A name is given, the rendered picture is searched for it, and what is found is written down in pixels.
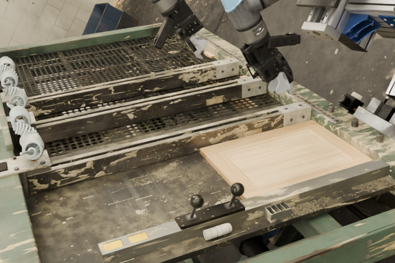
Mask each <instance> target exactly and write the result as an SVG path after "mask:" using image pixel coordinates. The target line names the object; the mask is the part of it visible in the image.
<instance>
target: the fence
mask: <svg viewBox="0 0 395 263"><path fill-rule="evenodd" d="M389 171H390V165H389V164H387V163H386V162H385V161H383V160H382V159H375V160H372V161H368V162H366V163H362V164H359V165H356V166H353V167H349V168H346V169H342V170H339V171H335V172H333V173H329V174H326V175H323V176H320V177H316V178H313V179H310V180H306V181H302V182H300V183H296V184H293V185H290V186H287V187H283V188H280V189H277V190H273V191H270V192H267V193H263V194H260V195H256V196H254V197H250V198H247V199H244V200H240V202H241V203H242V204H243V205H244V206H245V210H244V211H241V212H238V213H235V214H231V215H228V216H225V217H222V218H218V219H216V220H212V221H209V222H205V223H203V224H199V225H196V226H193V227H190V228H186V229H184V230H181V229H180V227H179V226H178V224H177V223H176V221H175V220H174V221H171V222H167V223H165V224H161V225H158V226H155V227H152V228H148V229H145V230H142V231H138V232H134V233H132V234H128V235H125V236H122V237H119V238H115V239H112V240H109V241H105V242H102V243H99V244H98V248H99V255H100V257H101V260H102V262H103V263H117V262H121V261H124V260H126V259H129V258H133V257H137V256H139V255H142V254H145V253H148V252H152V251H155V250H157V249H161V248H164V247H168V246H170V245H173V244H177V243H179V242H183V241H186V240H189V239H192V238H195V237H199V236H201V235H203V230H206V229H209V228H212V227H215V226H218V225H221V224H224V223H229V224H231V226H233V225H236V224H239V223H241V222H245V221H249V220H252V219H254V218H257V217H261V216H264V208H265V207H268V206H271V205H274V204H277V203H281V202H284V201H285V203H286V204H287V205H288V206H289V207H292V206H294V205H298V204H301V203H305V202H307V201H310V200H314V199H317V198H320V197H323V196H326V195H329V194H333V193H336V192H338V191H342V190H345V189H348V188H351V187H354V186H357V185H360V184H364V183H367V182H369V181H373V180H376V179H379V178H382V177H385V176H388V175H389ZM143 232H145V233H146V234H147V236H148V239H145V240H141V241H138V242H134V243H132V244H131V243H130V241H129V239H128V237H131V236H133V235H137V234H140V233H143ZM117 240H121V241H122V244H123V246H122V247H119V248H115V249H112V250H109V251H106V252H105V250H104V248H103V245H104V244H108V243H110V242H114V241H117Z"/></svg>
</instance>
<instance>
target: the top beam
mask: <svg viewBox="0 0 395 263"><path fill-rule="evenodd" d="M12 156H15V155H14V151H13V150H11V151H6V147H5V142H4V137H3V134H2V130H1V131H0V160H4V159H10V158H11V157H12ZM0 263H41V261H40V258H39V253H38V249H37V246H36V241H35V237H34V232H33V229H32V224H31V220H30V217H29V212H28V208H27V205H26V200H25V196H24V191H23V188H22V184H21V179H20V176H19V173H18V174H13V175H10V176H6V177H2V178H0Z"/></svg>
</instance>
